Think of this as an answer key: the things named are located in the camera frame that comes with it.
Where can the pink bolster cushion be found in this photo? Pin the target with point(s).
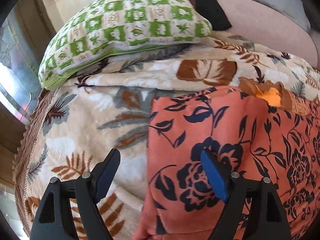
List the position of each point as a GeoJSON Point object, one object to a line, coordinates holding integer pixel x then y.
{"type": "Point", "coordinates": [263, 25]}

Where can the orange floral garment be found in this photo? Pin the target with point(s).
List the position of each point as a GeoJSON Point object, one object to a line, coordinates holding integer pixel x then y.
{"type": "Point", "coordinates": [248, 135]}

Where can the cream leaf-pattern blanket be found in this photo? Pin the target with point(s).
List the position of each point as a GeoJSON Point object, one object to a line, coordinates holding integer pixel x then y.
{"type": "Point", "coordinates": [108, 105]}

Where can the green white patterned pillow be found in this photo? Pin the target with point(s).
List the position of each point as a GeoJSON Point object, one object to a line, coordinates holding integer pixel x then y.
{"type": "Point", "coordinates": [108, 28]}

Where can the stained glass door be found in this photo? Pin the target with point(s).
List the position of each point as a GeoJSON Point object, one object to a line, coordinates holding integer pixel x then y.
{"type": "Point", "coordinates": [20, 87]}

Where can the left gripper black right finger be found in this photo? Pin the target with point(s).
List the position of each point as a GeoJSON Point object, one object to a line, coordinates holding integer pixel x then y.
{"type": "Point", "coordinates": [266, 215]}

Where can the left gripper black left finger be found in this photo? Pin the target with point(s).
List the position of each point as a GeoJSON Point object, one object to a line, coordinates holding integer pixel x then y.
{"type": "Point", "coordinates": [54, 219]}

